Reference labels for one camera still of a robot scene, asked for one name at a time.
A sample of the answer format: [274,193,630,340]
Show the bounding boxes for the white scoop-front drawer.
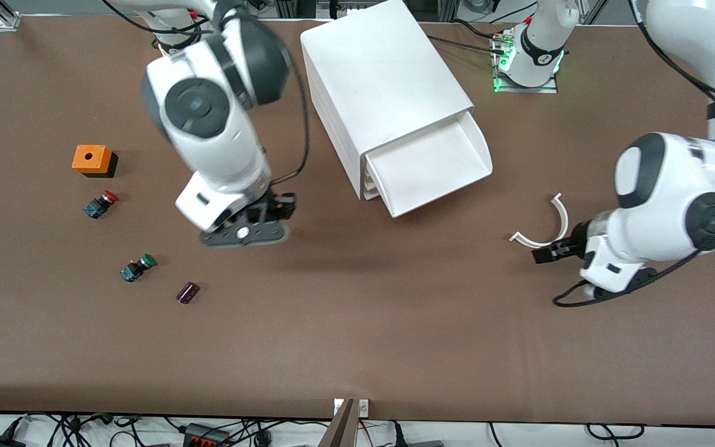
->
[364,112,493,219]

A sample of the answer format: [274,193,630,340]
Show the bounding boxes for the green mushroom push button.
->
[120,253,157,283]

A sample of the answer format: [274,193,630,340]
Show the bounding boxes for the red mushroom push button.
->
[83,191,119,219]

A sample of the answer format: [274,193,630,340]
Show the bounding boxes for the white drawer cabinet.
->
[300,0,476,202]

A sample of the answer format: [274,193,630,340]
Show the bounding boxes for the white curved plastic strip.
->
[510,192,570,249]

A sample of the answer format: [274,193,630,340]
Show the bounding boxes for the grey power hub red ports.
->
[184,423,232,447]

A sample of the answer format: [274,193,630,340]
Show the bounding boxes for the orange button enclosure box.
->
[72,145,118,178]

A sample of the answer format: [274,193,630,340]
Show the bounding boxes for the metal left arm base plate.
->
[493,31,558,94]

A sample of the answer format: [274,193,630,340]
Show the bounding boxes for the black looped cable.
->
[586,423,645,441]

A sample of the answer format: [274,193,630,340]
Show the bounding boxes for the black base cable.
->
[427,34,498,55]

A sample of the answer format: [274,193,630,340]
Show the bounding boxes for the brown camera post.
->
[319,399,359,447]

